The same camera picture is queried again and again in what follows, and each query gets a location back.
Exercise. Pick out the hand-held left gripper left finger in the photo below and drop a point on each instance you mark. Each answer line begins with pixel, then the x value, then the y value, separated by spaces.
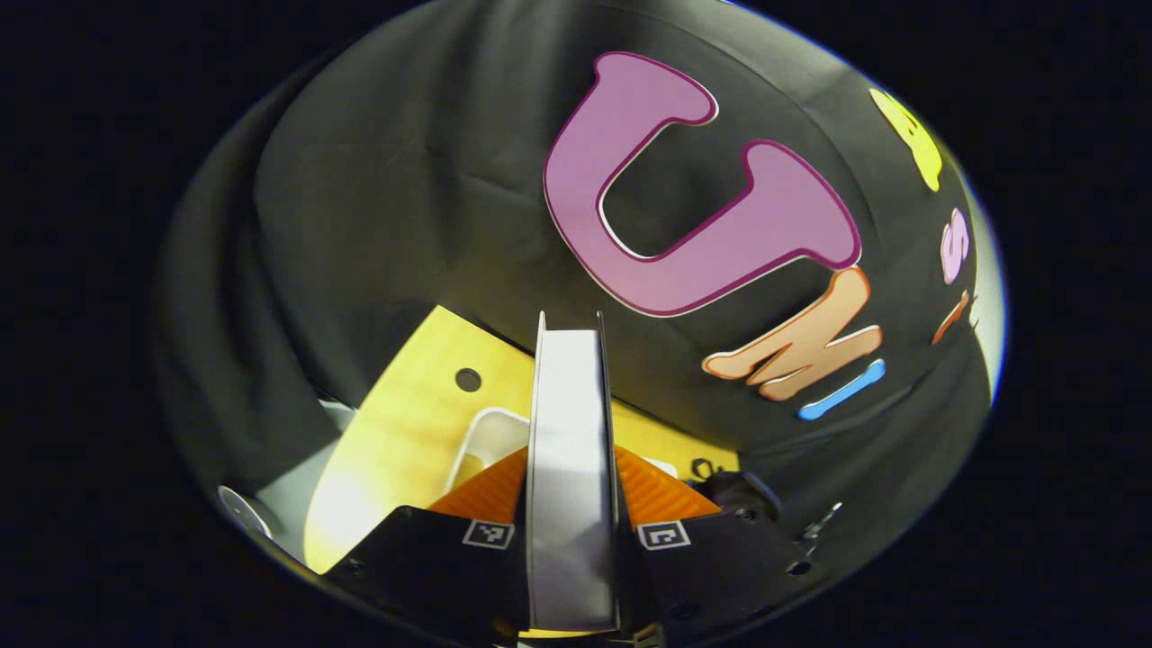
pixel 423 558

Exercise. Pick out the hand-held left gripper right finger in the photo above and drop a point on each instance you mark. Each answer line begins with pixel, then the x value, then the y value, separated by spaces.
pixel 711 558

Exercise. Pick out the white bookshelf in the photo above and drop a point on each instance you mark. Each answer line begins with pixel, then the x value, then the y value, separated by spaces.
pixel 490 436

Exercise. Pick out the black backdrop cloth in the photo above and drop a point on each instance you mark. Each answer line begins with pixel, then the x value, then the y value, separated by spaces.
pixel 405 207

